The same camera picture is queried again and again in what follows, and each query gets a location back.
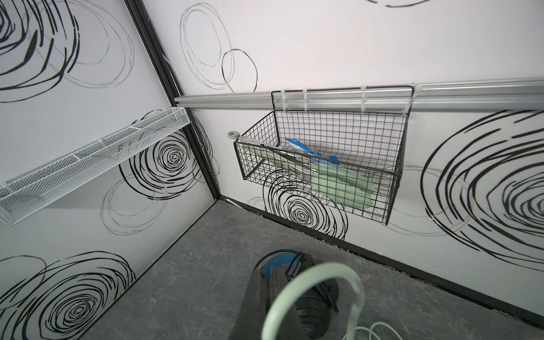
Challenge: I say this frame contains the black blue headphones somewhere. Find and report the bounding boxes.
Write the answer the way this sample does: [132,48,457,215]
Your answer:
[254,249,339,339]

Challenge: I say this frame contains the aluminium wall rail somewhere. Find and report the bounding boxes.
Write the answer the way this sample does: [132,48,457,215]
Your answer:
[175,78,543,113]

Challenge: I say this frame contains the black wire basket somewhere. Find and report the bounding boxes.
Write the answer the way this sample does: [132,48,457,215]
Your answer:
[234,85,419,224]

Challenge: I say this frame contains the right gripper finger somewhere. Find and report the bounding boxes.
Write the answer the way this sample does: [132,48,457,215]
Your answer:
[228,271,270,340]

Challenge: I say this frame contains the mint green headphones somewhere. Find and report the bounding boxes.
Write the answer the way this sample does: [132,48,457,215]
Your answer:
[261,262,402,339]

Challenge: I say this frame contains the green item in basket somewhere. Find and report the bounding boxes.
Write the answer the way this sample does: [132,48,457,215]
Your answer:
[237,136,375,211]

